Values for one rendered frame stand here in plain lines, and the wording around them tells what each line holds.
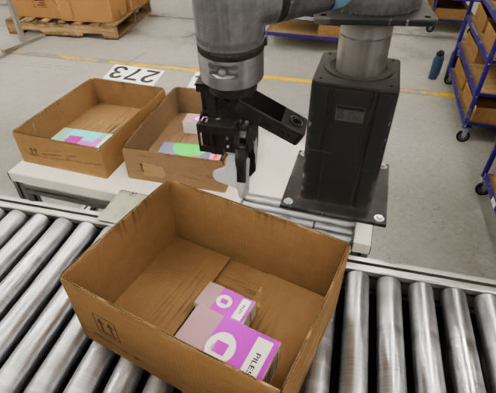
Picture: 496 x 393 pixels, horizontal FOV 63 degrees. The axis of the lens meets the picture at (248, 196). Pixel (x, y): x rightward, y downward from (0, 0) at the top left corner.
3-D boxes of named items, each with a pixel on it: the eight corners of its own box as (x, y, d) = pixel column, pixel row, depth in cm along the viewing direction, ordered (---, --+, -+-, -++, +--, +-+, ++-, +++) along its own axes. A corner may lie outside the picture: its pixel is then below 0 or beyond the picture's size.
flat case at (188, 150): (163, 145, 121) (163, 141, 120) (225, 151, 119) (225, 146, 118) (147, 171, 111) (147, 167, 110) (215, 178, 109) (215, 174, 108)
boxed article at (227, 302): (211, 295, 81) (210, 281, 78) (256, 316, 78) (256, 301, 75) (196, 316, 78) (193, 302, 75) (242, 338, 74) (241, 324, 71)
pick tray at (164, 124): (257, 122, 136) (258, 94, 129) (225, 193, 107) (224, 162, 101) (178, 113, 141) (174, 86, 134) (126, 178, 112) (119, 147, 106)
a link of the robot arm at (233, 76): (269, 34, 57) (254, 68, 50) (269, 67, 60) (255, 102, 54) (208, 30, 59) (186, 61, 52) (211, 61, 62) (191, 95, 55)
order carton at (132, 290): (338, 302, 81) (352, 242, 70) (276, 447, 61) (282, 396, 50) (176, 235, 95) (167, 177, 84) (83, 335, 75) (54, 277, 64)
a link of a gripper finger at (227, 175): (216, 193, 72) (215, 146, 67) (249, 198, 71) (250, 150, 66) (210, 203, 69) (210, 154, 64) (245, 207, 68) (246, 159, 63)
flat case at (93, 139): (65, 131, 128) (64, 126, 127) (120, 139, 124) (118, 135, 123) (37, 154, 118) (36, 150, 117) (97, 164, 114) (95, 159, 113)
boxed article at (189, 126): (189, 125, 133) (187, 112, 130) (218, 128, 132) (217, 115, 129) (183, 133, 129) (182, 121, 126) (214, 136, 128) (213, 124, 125)
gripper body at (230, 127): (213, 127, 70) (206, 62, 61) (262, 133, 69) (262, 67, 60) (200, 155, 65) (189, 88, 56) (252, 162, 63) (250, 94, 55)
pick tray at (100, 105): (169, 115, 140) (165, 87, 133) (107, 179, 112) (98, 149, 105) (97, 103, 146) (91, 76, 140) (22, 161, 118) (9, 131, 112)
